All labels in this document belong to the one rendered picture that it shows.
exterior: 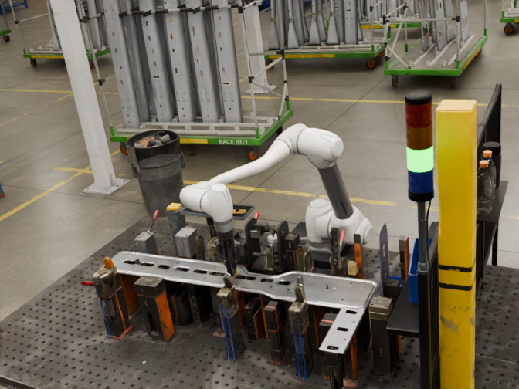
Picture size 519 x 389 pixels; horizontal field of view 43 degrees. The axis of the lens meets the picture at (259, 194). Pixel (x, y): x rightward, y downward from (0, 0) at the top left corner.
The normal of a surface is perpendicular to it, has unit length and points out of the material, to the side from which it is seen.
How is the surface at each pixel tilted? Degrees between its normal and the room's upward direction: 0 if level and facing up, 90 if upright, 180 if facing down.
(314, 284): 0
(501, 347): 0
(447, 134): 90
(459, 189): 90
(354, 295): 0
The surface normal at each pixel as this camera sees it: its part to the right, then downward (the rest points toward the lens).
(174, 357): -0.12, -0.90
